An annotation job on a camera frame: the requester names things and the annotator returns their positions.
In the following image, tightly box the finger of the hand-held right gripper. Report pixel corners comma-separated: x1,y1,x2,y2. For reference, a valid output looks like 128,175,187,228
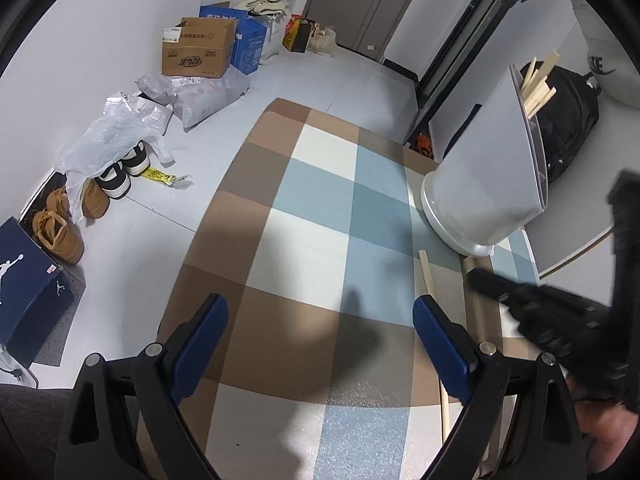
467,267,538,311

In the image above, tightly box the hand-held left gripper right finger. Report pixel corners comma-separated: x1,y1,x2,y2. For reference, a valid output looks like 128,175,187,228
412,296,586,480

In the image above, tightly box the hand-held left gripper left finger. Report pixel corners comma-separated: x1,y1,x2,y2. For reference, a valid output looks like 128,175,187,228
55,294,229,480

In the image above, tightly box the single wooden chopstick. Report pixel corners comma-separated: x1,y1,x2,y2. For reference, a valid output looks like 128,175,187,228
419,249,453,448

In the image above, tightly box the white utensil holder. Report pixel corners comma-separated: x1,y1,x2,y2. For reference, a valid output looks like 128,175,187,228
421,63,551,259

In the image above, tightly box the bundle of wooden chopsticks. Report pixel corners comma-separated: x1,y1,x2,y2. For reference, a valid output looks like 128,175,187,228
519,50,563,120

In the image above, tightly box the person's right hand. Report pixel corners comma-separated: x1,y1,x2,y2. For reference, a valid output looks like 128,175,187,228
570,385,640,476

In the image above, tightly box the orange black object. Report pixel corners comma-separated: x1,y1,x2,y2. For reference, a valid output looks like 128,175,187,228
409,132,437,159

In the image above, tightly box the checkered tablecloth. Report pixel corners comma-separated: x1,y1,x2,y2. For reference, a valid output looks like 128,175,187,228
137,97,541,480

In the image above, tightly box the tan boot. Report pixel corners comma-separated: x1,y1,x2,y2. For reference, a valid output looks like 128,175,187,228
31,209,86,266
45,184,73,221
81,176,112,219

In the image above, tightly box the yellow wrapper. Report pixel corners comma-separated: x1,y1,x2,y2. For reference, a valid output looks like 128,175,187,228
137,166,193,186

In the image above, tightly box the navy shoebox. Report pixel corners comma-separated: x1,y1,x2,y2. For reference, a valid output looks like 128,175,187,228
0,217,76,356

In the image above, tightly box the black white sneaker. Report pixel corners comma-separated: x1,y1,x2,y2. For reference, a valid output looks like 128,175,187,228
122,140,153,177
97,160,132,201

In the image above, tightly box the black backpack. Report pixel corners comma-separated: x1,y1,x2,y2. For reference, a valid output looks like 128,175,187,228
517,62,601,183

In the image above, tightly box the person's dark grey trouser leg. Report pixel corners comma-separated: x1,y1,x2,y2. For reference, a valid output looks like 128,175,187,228
0,382,76,480

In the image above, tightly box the clear plastic bag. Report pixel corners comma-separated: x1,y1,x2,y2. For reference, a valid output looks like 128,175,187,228
54,110,176,223

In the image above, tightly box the white poly mailer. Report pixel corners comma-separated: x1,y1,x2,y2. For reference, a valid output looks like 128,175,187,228
104,91,173,133

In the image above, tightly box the grey poly mailer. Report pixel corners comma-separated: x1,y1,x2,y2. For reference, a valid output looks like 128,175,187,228
136,67,251,129

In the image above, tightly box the light grey hanging bag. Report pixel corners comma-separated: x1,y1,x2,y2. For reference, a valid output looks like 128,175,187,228
570,0,640,83

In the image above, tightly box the cream tote bag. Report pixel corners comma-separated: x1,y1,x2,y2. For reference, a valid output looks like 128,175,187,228
306,24,338,56

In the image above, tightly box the brown cardboard box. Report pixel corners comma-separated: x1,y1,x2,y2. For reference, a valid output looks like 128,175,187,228
161,16,237,79

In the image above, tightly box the blue cardboard box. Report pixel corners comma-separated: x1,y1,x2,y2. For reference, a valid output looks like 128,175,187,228
199,5,268,73

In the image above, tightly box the yellow black carton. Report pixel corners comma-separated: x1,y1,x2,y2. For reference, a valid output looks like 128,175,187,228
282,17,317,54

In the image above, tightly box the grey door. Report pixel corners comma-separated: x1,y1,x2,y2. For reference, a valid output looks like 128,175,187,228
302,0,436,53

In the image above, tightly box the white plastic bag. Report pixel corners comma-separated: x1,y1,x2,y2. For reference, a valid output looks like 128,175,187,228
260,12,291,58

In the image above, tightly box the beige folded cloth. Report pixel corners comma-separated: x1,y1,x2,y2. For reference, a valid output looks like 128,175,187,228
235,0,291,18

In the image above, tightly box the black door frame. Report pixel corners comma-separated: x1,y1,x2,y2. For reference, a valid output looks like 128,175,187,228
402,0,543,153

